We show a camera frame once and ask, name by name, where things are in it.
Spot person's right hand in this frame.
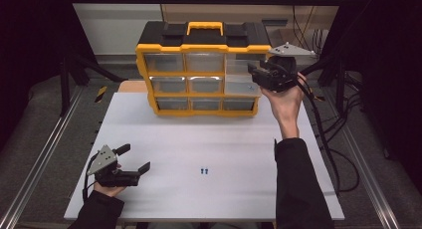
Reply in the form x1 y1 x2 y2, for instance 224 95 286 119
259 72 308 125

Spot hanging black cables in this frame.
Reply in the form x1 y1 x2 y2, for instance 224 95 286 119
292 4 324 61

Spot black curtain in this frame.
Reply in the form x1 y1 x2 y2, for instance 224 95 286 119
0 0 98 150
317 0 422 193

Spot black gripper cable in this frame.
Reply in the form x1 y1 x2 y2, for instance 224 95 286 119
82 155 99 203
297 79 342 195

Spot yellow black hazard tape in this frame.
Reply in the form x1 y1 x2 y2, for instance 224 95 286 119
95 86 108 104
310 87 326 103

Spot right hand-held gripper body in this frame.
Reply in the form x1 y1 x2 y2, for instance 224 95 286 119
257 42 317 94

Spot black metal stand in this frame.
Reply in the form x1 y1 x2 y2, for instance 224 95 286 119
298 54 347 118
59 53 125 117

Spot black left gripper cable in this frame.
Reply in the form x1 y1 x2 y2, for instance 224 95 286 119
82 155 99 203

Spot black floor cable loop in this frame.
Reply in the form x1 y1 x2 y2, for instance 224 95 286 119
327 146 362 193

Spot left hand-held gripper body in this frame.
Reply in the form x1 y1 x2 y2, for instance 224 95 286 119
86 144 141 188

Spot person's left hand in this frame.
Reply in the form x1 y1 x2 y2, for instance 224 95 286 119
94 181 127 198

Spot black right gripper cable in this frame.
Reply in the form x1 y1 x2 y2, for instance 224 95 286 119
297 79 342 195

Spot aluminium floor rail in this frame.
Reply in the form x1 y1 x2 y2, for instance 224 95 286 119
0 86 84 229
322 89 402 229

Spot grid of clear drawers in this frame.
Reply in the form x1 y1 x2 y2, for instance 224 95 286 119
143 52 257 112

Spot yellow black organizer cabinet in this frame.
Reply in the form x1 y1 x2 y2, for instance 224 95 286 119
134 21 275 117

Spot clear plastic organizer bin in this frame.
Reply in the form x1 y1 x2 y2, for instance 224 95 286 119
224 53 267 98

